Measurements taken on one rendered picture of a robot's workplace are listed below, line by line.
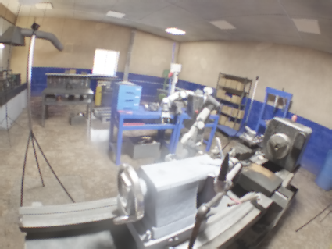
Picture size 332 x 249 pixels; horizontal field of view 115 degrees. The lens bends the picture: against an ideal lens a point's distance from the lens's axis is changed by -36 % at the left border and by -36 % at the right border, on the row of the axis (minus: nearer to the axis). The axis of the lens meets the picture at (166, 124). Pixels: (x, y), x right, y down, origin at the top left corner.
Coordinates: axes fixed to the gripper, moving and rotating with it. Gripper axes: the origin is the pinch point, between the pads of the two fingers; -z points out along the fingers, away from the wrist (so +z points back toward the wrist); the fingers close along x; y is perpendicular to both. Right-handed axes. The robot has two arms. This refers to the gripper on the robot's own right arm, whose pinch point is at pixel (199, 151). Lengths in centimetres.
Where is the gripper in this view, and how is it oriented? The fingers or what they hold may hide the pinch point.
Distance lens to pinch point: 176.4
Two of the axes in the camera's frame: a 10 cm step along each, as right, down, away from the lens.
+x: 5.2, 5.9, 6.2
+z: -5.2, -3.5, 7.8
